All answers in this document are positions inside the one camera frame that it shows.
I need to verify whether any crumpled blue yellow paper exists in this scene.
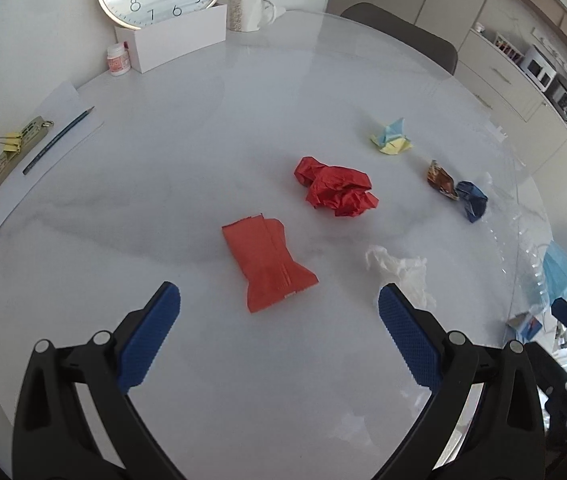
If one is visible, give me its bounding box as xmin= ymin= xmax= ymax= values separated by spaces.
xmin=369 ymin=117 xmax=414 ymax=157

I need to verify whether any grey dining chair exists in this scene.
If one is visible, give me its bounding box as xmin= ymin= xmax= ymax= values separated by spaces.
xmin=341 ymin=2 xmax=459 ymax=75

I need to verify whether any small blue white box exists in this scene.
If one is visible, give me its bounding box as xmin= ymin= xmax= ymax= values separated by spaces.
xmin=506 ymin=310 xmax=544 ymax=341

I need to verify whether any crumpled white tissue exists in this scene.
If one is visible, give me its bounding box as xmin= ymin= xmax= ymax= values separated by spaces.
xmin=364 ymin=245 xmax=437 ymax=309

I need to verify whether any silver toaster oven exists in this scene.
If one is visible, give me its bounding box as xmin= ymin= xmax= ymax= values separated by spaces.
xmin=546 ymin=77 xmax=567 ymax=121

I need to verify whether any crumpled red paper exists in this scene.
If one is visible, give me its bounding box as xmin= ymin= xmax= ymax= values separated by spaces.
xmin=294 ymin=156 xmax=380 ymax=218

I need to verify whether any red snack packet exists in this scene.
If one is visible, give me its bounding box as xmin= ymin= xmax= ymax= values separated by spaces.
xmin=221 ymin=215 xmax=319 ymax=314

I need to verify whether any blue wrapper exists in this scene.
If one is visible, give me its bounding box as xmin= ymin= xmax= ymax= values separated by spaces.
xmin=455 ymin=180 xmax=489 ymax=224

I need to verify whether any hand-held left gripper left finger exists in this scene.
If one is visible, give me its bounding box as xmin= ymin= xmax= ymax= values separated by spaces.
xmin=12 ymin=281 xmax=184 ymax=480

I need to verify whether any white microwave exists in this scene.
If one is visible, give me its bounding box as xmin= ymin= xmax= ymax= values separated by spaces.
xmin=521 ymin=45 xmax=557 ymax=92

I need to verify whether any small white red-label bottle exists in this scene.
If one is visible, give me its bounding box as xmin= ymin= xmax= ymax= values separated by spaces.
xmin=106 ymin=44 xmax=130 ymax=77

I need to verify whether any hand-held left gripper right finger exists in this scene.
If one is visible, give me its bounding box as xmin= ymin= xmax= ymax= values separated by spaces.
xmin=377 ymin=282 xmax=547 ymax=480

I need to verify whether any white kitchen cabinet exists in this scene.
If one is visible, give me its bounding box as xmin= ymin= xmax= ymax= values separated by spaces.
xmin=328 ymin=0 xmax=567 ymax=176

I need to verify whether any blue face mask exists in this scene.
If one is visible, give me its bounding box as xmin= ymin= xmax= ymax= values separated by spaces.
xmin=541 ymin=240 xmax=567 ymax=301

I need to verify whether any crumpled brown candy wrapper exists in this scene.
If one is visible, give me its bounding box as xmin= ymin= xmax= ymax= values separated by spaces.
xmin=427 ymin=159 xmax=460 ymax=202

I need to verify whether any white rectangular box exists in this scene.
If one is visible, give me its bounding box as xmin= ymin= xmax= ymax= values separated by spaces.
xmin=114 ymin=3 xmax=227 ymax=74

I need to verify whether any white mug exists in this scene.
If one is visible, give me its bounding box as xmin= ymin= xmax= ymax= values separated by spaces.
xmin=227 ymin=0 xmax=277 ymax=32

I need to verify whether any dark pencil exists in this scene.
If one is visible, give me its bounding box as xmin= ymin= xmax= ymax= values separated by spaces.
xmin=22 ymin=106 xmax=95 ymax=176

